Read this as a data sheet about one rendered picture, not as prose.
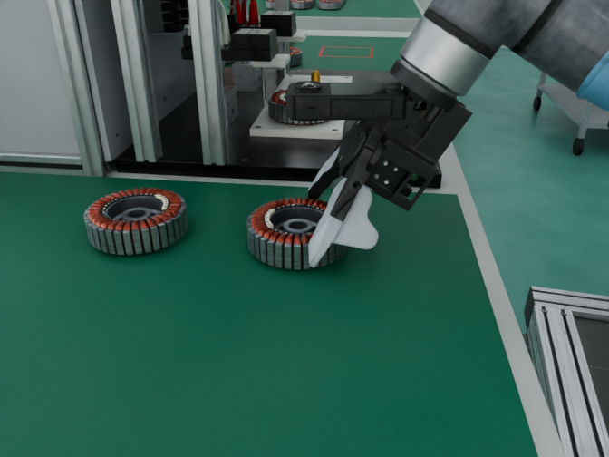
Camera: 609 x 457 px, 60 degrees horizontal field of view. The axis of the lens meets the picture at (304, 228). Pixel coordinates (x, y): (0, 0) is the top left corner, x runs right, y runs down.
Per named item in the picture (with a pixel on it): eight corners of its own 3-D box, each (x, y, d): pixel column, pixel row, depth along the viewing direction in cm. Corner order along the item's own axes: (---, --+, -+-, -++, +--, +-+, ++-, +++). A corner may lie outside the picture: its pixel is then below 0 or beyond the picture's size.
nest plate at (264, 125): (346, 112, 98) (346, 106, 98) (342, 140, 85) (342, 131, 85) (266, 110, 100) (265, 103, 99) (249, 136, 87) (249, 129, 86)
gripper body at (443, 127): (404, 218, 54) (480, 117, 49) (332, 179, 52) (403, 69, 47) (393, 187, 60) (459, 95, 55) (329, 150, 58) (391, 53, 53)
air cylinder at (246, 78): (263, 82, 118) (262, 57, 115) (256, 92, 112) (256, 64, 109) (241, 82, 119) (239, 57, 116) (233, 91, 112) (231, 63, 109)
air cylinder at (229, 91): (238, 114, 97) (236, 84, 94) (228, 128, 90) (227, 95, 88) (211, 113, 98) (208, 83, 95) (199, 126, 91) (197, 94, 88)
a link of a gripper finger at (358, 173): (349, 221, 49) (386, 138, 51) (334, 214, 49) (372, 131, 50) (332, 223, 54) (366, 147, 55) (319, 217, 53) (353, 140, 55)
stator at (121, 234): (94, 267, 56) (88, 237, 54) (84, 222, 65) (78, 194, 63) (199, 245, 60) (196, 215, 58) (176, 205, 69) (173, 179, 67)
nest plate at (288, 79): (352, 82, 119) (352, 76, 119) (349, 99, 106) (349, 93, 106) (285, 80, 121) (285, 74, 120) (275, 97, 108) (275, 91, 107)
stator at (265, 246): (344, 222, 65) (346, 194, 63) (352, 273, 55) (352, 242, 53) (253, 222, 65) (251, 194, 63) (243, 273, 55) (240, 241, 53)
